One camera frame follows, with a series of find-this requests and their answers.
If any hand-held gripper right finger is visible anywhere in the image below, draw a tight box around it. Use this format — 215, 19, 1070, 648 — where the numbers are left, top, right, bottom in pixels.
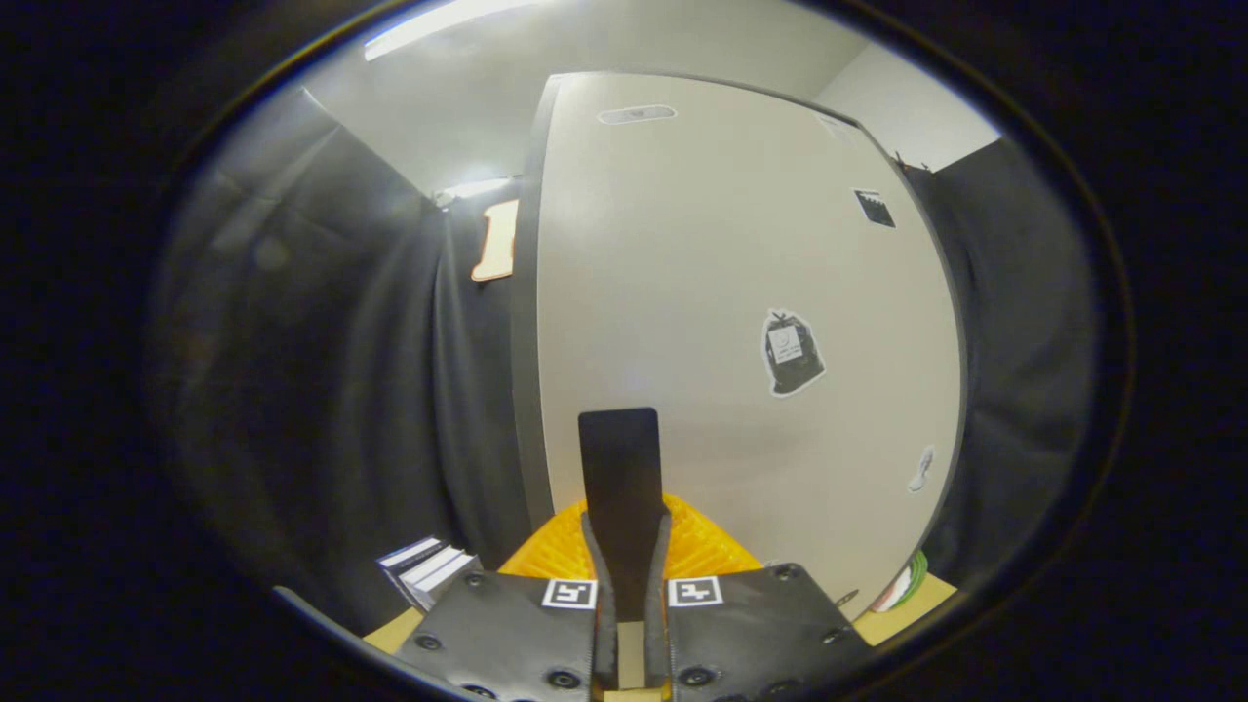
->
624, 408, 874, 702

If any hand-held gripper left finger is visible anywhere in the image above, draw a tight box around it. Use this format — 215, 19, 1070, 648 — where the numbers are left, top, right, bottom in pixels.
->
395, 408, 626, 702

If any white shoe cabinet door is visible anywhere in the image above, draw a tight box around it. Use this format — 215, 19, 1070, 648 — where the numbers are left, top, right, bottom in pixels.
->
536, 71, 968, 621

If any grey cover book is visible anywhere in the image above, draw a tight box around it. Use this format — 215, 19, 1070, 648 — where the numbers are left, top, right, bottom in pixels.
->
402, 548, 484, 613

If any blue cover book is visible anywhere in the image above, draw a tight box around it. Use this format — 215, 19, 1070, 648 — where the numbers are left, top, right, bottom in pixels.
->
377, 536, 445, 598

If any red green striped object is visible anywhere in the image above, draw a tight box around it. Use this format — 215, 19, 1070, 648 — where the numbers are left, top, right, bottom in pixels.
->
871, 550, 929, 614

